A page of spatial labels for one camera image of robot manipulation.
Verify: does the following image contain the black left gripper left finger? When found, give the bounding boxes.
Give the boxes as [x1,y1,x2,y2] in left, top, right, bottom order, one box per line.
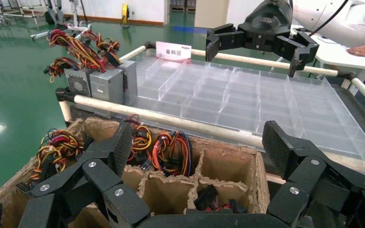
[18,120,152,228]

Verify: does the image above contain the white sign with red print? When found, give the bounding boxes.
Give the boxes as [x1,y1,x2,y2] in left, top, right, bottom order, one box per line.
[155,41,192,63]

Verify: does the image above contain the power supply black connector cables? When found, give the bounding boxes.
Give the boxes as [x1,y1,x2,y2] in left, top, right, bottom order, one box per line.
[193,184,249,215]

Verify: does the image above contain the brown cardboard divided box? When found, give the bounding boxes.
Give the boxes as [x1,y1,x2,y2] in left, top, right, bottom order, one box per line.
[0,116,271,228]

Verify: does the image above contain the white metal frame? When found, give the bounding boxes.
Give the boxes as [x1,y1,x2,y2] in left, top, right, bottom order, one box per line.
[3,0,49,25]

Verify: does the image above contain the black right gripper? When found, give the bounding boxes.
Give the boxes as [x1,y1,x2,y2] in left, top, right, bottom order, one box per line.
[205,0,320,78]

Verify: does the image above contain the white table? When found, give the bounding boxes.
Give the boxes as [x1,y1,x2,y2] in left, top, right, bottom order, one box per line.
[291,27,365,95]

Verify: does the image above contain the silver power supply with grille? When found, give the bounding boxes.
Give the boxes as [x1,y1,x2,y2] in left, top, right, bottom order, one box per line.
[43,57,92,98]

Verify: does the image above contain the white equipment stand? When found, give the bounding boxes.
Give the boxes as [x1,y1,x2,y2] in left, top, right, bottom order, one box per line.
[31,0,92,40]

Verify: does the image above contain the yellow floor fan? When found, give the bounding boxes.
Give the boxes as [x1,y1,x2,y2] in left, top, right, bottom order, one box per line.
[121,3,130,29]

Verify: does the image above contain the conveyor with clear plates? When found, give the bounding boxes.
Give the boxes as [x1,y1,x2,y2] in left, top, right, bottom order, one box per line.
[55,41,365,190]

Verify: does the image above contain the bare person hand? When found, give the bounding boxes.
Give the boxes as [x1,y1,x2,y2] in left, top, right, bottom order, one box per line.
[347,45,365,58]

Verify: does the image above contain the clear acrylic divider tray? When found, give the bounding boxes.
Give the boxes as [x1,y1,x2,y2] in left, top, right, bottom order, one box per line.
[124,55,365,164]

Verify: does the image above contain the power supply blue black cables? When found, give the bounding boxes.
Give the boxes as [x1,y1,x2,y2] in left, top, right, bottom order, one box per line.
[151,130,193,178]

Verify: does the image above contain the silver power supply with cables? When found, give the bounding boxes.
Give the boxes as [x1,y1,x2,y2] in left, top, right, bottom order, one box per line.
[83,30,138,107]
[47,29,124,105]

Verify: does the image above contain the power supply yellow red cables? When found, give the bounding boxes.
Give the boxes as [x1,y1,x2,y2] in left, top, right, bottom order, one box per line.
[122,114,153,171]
[16,128,86,193]

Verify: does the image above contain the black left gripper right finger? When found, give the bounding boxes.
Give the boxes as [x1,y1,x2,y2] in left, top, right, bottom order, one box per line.
[262,120,365,228]

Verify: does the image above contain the dark cabinet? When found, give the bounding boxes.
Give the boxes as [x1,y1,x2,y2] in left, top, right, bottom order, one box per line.
[169,0,197,12]

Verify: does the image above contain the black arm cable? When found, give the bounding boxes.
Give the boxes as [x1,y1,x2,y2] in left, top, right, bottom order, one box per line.
[308,0,350,37]

